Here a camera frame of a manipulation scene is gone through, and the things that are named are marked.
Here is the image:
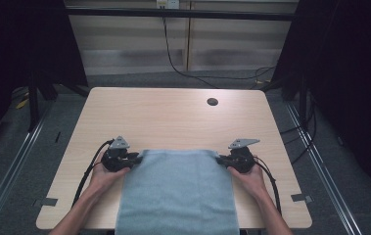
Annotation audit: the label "grey tape piece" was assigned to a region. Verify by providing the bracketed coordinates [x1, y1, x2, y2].
[290, 193, 313, 204]
[32, 197, 59, 208]

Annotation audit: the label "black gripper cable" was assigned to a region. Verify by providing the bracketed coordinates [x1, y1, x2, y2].
[70, 139, 115, 209]
[254, 156, 283, 215]

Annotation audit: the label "person's left hand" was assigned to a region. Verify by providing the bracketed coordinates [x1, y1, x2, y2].
[89, 152, 132, 194]

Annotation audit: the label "light blue towel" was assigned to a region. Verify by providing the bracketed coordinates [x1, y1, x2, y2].
[115, 149, 241, 235]

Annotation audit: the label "black curtain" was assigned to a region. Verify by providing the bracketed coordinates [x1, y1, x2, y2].
[0, 0, 89, 158]
[272, 0, 371, 205]

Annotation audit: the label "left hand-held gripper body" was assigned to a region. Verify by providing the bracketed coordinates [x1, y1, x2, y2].
[100, 135, 134, 173]

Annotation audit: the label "black wall cable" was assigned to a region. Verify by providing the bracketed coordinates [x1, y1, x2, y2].
[162, 16, 276, 90]

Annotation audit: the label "black horizontal frame bar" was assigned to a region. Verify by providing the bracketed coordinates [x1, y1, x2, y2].
[65, 8, 297, 23]

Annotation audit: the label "person's right hand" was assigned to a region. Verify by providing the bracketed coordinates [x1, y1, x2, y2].
[227, 155, 269, 198]

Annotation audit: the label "black metal stand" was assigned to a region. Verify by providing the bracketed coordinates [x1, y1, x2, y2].
[27, 72, 41, 132]

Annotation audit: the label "metal floor rail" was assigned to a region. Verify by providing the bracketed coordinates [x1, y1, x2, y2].
[0, 106, 54, 235]
[285, 102, 364, 235]

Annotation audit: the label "black floor cables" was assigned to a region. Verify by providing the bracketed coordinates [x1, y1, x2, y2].
[279, 94, 318, 165]

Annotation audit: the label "white wall socket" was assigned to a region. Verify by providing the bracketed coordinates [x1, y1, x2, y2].
[156, 0, 181, 10]

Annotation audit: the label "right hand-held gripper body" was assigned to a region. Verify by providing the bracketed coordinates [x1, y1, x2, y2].
[224, 138, 261, 174]

